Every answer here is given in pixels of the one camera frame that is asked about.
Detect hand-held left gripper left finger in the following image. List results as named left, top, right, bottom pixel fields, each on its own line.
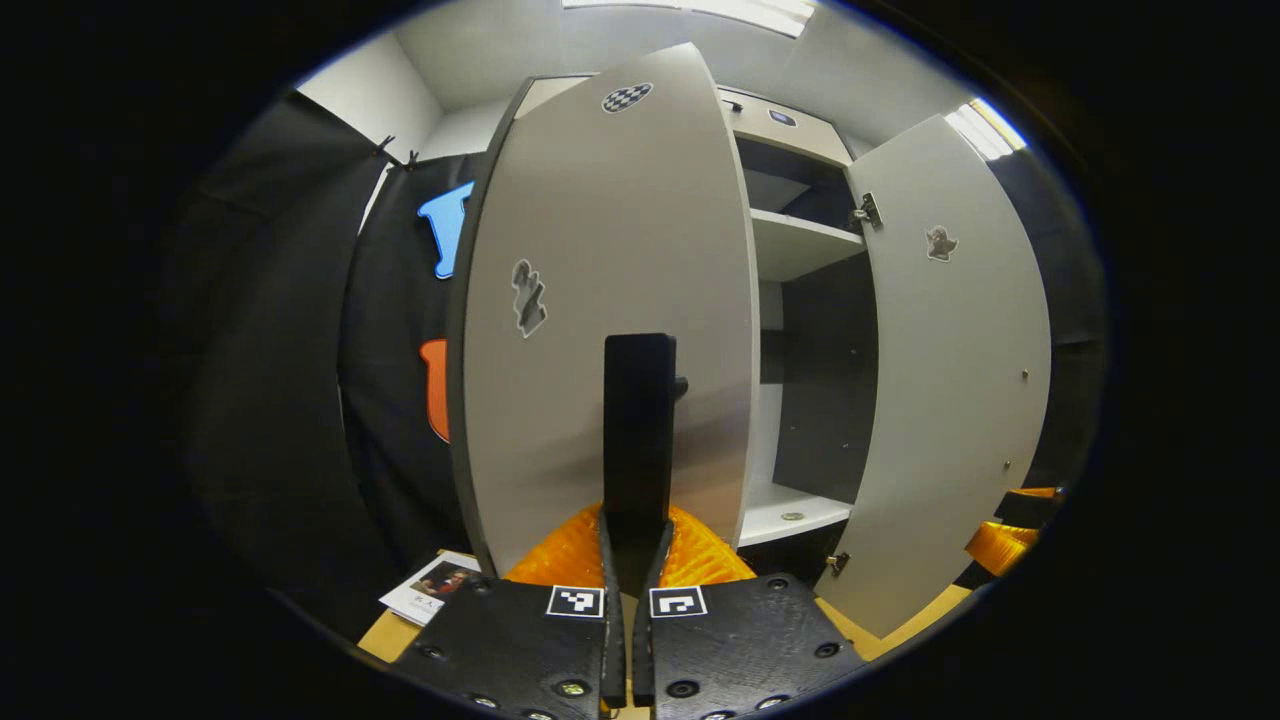
left=390, top=502, right=627, bottom=720

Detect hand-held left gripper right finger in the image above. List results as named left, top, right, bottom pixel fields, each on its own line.
left=632, top=502, right=869, bottom=720

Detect grey shoe cabinet door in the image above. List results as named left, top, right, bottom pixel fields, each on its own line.
left=815, top=113, right=1053, bottom=639
left=445, top=42, right=763, bottom=581

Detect black door handle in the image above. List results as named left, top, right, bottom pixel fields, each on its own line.
left=603, top=333, right=690, bottom=591

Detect grey double-door shoe cabinet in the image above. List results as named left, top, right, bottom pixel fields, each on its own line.
left=512, top=72, right=881, bottom=586

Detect white cabinet shelf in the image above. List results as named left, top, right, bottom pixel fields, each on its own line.
left=737, top=482, right=854, bottom=549
left=750, top=208, right=867, bottom=284

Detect grey cabinet top drawer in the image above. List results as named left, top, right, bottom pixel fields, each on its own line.
left=715, top=88, right=856, bottom=166

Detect white printed leaflet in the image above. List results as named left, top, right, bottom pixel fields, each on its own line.
left=378, top=550, right=483, bottom=628

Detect small ceiling light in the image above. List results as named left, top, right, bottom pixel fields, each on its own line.
left=945, top=97, right=1028, bottom=161

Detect long ceiling light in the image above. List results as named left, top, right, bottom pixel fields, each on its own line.
left=560, top=0, right=816, bottom=39

